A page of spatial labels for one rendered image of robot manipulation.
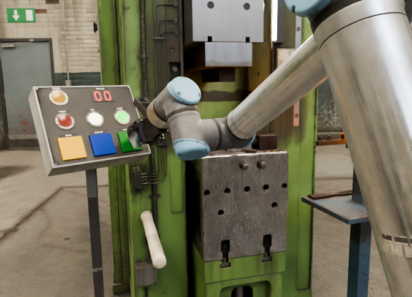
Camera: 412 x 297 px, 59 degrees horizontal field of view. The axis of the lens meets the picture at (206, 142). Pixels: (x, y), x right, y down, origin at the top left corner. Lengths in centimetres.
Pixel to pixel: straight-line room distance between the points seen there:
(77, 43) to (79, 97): 643
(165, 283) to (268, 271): 48
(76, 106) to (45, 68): 663
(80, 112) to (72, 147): 14
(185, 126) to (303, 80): 33
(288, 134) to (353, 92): 132
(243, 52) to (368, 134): 112
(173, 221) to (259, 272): 44
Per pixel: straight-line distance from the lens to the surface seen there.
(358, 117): 47
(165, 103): 99
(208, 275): 162
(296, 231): 194
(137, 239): 171
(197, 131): 94
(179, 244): 175
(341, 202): 162
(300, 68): 75
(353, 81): 47
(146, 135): 113
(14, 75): 811
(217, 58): 149
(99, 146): 123
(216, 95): 199
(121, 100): 135
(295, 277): 205
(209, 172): 146
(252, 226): 159
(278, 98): 82
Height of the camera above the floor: 120
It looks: 9 degrees down
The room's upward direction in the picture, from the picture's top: 1 degrees counter-clockwise
